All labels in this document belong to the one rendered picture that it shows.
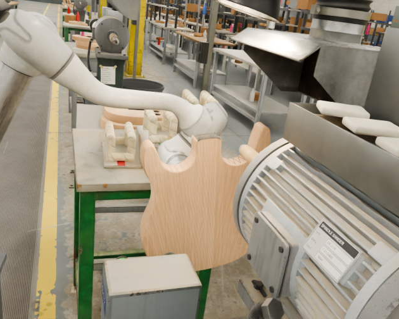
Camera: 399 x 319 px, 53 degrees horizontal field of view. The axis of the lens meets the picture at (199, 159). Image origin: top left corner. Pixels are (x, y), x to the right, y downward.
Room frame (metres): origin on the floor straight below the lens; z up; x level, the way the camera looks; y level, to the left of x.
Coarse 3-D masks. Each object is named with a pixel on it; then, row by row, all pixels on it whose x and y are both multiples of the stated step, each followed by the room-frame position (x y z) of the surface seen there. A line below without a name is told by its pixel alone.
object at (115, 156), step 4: (108, 156) 1.44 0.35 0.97; (112, 156) 1.44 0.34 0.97; (116, 156) 1.44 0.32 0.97; (120, 156) 1.45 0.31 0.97; (124, 156) 1.45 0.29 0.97; (128, 156) 1.46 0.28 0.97; (132, 156) 1.46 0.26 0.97; (112, 160) 1.44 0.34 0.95; (116, 160) 1.45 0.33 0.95; (120, 160) 1.45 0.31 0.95; (124, 160) 1.46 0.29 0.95; (128, 160) 1.46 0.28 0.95; (132, 160) 1.47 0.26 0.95
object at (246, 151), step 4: (244, 148) 0.89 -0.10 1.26; (248, 148) 0.88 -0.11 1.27; (252, 148) 0.89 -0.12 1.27; (240, 152) 0.90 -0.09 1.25; (244, 152) 0.88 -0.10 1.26; (248, 152) 0.87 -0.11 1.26; (252, 152) 0.86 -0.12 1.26; (256, 152) 0.86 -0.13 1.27; (244, 156) 0.87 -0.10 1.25; (248, 156) 0.86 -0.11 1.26; (252, 156) 0.85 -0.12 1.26; (248, 160) 0.85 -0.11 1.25
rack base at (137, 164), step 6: (102, 144) 1.62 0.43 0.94; (120, 144) 1.65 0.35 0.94; (120, 150) 1.58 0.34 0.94; (126, 150) 1.59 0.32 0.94; (138, 156) 1.54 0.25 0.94; (108, 162) 1.44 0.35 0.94; (114, 162) 1.44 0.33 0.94; (126, 162) 1.46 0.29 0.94; (132, 162) 1.47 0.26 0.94; (138, 162) 1.48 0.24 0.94
